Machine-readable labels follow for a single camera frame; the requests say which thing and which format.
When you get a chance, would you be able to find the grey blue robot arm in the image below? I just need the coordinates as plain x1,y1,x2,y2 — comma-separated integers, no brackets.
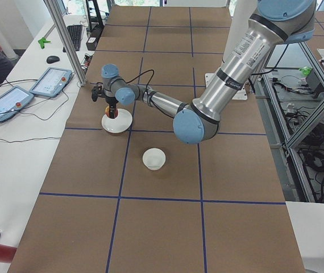
101,1,316,144

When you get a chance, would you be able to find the white bowl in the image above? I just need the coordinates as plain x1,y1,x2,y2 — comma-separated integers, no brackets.
142,148,166,171

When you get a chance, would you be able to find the teach pendant tablet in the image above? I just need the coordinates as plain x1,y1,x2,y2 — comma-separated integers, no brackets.
30,67,72,98
0,86,34,122

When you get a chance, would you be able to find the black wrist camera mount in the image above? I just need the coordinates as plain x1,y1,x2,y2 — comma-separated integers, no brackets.
91,83,105,102

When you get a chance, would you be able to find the black box on desk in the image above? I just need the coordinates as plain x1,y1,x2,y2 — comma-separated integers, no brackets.
86,37,98,51

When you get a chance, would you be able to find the aluminium frame post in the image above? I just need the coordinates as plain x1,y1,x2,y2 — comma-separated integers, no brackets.
45,0,86,86

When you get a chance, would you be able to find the red yellow apple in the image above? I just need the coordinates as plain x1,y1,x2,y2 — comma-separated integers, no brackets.
105,106,118,119

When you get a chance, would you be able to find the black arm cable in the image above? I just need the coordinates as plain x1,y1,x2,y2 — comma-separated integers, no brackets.
127,69,185,117

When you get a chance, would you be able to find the black computer mouse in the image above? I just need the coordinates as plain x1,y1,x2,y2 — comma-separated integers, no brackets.
46,55,60,64

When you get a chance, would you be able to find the white plate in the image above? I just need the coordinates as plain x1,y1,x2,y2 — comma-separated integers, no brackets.
101,109,132,134

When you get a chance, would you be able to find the near teach pendant tablet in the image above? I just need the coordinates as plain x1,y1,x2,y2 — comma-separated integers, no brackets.
0,86,34,122

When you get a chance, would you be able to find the green plastic clamp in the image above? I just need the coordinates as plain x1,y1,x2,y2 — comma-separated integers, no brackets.
38,37,50,49

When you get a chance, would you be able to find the far teach pendant tablet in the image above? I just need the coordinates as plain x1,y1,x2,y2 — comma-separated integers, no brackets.
30,67,72,98

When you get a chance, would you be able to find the black keyboard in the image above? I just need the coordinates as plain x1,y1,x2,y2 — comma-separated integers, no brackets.
67,24,83,51

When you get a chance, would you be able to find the aluminium side frame rack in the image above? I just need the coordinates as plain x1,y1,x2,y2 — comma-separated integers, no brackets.
247,11,324,205

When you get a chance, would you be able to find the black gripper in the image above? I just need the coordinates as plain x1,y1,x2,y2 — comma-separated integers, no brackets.
105,96,118,119

